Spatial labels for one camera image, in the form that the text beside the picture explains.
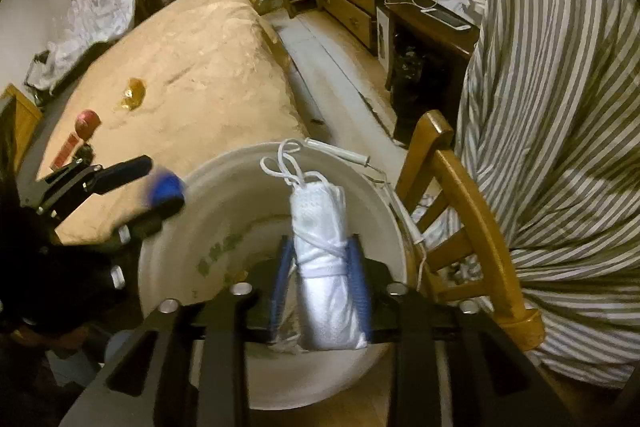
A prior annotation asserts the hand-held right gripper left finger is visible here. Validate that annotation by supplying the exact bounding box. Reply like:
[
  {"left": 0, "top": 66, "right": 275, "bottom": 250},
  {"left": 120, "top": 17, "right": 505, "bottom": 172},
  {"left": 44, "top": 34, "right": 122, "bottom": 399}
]
[{"left": 59, "top": 234, "right": 296, "bottom": 427}]

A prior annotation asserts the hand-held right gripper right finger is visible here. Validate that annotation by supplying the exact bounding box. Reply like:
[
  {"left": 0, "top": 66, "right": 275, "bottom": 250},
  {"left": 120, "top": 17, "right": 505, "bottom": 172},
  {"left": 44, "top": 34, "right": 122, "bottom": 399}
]
[{"left": 346, "top": 234, "right": 576, "bottom": 427}]

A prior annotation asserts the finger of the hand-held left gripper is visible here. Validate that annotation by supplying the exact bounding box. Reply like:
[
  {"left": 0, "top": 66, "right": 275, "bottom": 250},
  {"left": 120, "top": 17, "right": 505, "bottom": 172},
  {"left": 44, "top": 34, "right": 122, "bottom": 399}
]
[
  {"left": 20, "top": 155, "right": 153, "bottom": 220},
  {"left": 112, "top": 172, "right": 187, "bottom": 253}
]

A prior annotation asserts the white face mask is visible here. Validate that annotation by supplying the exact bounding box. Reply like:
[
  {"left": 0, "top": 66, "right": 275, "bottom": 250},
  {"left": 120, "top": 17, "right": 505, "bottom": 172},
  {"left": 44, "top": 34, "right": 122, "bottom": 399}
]
[{"left": 260, "top": 139, "right": 368, "bottom": 352}]

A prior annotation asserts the white plastic bin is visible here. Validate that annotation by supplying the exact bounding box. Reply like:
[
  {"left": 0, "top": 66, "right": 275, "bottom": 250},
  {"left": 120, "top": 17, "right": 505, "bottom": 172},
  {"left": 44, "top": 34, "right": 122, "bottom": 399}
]
[{"left": 137, "top": 141, "right": 417, "bottom": 412}]

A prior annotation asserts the pink carton box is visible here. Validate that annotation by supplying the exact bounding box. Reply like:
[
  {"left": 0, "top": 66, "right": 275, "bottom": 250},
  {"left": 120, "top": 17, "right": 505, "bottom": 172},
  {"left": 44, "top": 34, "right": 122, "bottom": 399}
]
[{"left": 52, "top": 134, "right": 83, "bottom": 170}]

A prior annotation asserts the red round lid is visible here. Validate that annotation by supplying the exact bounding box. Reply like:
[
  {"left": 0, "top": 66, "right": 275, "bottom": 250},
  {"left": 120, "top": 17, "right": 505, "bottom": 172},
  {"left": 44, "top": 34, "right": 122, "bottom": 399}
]
[{"left": 74, "top": 109, "right": 102, "bottom": 140}]

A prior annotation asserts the yellow plastic wrapper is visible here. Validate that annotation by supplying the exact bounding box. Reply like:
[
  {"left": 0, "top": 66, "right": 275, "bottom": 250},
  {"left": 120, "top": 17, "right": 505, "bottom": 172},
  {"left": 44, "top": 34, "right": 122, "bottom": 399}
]
[{"left": 116, "top": 77, "right": 148, "bottom": 112}]

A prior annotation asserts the wooden headboard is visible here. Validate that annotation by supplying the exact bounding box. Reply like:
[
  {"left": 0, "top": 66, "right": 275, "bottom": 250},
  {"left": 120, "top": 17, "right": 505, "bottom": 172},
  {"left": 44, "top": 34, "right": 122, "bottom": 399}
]
[{"left": 0, "top": 84, "right": 43, "bottom": 168}]

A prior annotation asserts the light wooden chair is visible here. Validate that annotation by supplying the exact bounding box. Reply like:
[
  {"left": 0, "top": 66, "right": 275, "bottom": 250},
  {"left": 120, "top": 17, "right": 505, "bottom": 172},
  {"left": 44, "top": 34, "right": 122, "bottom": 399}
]
[{"left": 392, "top": 109, "right": 546, "bottom": 353}]

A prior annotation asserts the clear plastic cover sheet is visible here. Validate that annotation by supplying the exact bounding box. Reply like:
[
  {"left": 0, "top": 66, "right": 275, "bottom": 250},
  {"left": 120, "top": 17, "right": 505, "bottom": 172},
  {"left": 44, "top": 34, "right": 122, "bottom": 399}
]
[{"left": 25, "top": 0, "right": 138, "bottom": 92}]

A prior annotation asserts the white cardboard box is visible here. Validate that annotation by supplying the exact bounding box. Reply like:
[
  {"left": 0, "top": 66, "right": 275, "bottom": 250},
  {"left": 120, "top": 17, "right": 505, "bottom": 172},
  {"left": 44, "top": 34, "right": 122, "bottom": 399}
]
[{"left": 375, "top": 4, "right": 393, "bottom": 60}]

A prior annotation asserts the grey striped cloth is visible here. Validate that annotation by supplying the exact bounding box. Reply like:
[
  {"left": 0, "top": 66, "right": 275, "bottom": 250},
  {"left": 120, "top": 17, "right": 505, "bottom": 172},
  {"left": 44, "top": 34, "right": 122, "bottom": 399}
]
[{"left": 407, "top": 0, "right": 640, "bottom": 390}]

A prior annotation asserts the dark wooden table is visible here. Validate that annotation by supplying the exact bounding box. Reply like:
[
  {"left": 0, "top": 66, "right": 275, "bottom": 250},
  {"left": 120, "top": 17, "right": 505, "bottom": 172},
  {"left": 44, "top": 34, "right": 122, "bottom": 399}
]
[{"left": 385, "top": 0, "right": 481, "bottom": 148}]

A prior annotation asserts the white flat device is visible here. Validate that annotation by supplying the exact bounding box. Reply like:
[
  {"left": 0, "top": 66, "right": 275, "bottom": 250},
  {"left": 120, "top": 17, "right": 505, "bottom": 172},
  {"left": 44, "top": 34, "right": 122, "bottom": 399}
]
[{"left": 420, "top": 4, "right": 473, "bottom": 30}]

